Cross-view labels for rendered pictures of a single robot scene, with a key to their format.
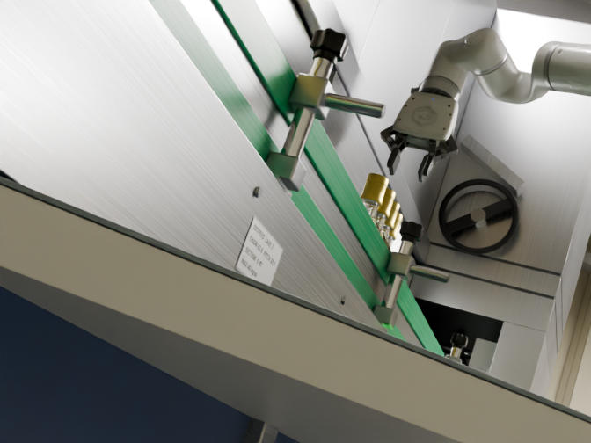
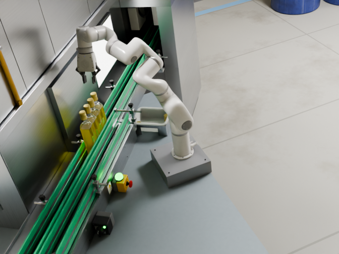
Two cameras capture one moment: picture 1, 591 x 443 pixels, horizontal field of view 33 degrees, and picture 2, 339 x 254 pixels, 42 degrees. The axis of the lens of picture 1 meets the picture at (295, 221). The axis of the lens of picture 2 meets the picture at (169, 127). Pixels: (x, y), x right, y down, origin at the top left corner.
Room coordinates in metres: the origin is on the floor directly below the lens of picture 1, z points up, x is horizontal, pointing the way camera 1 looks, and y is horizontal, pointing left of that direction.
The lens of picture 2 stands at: (-0.43, -0.51, 2.48)
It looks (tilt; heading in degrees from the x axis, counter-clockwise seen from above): 38 degrees down; 359
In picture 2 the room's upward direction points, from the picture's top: 9 degrees counter-clockwise
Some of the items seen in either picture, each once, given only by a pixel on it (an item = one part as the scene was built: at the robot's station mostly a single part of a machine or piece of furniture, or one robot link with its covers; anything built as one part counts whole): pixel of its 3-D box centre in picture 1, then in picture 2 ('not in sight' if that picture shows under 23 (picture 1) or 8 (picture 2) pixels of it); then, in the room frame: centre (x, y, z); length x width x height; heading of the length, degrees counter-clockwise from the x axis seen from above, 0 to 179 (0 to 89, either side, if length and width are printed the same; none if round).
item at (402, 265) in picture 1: (416, 279); (101, 185); (1.16, -0.16, 0.94); 0.07 x 0.04 x 0.13; 70
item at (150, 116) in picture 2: not in sight; (152, 120); (1.81, -0.45, 0.80); 0.22 x 0.17 x 0.09; 70
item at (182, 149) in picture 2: not in sight; (183, 140); (1.44, -0.61, 0.91); 0.16 x 0.13 x 0.15; 115
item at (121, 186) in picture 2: not in sight; (121, 183); (1.31, -0.23, 0.79); 0.07 x 0.07 x 0.07; 70
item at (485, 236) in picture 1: (478, 218); not in sight; (2.55, -0.46, 1.49); 0.21 x 0.05 x 0.21; 70
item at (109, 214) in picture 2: not in sight; (103, 223); (1.05, -0.14, 0.79); 0.08 x 0.08 x 0.08; 70
